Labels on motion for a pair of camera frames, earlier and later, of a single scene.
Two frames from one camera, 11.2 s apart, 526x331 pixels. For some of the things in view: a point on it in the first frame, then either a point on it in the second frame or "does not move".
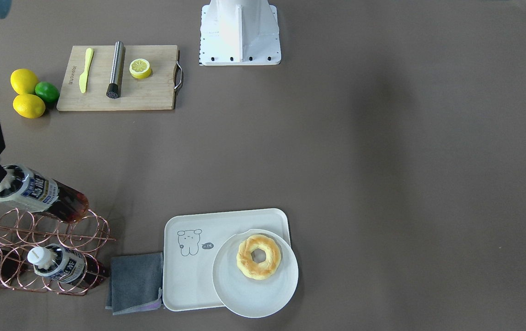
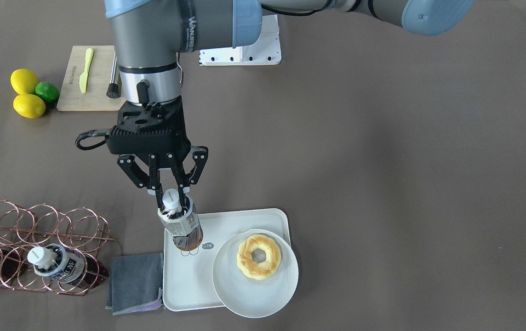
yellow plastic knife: (83, 76) does not move
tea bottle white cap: (24, 186) → (183, 224)
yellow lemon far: (24, 81) does not move
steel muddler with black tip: (114, 88) does not move
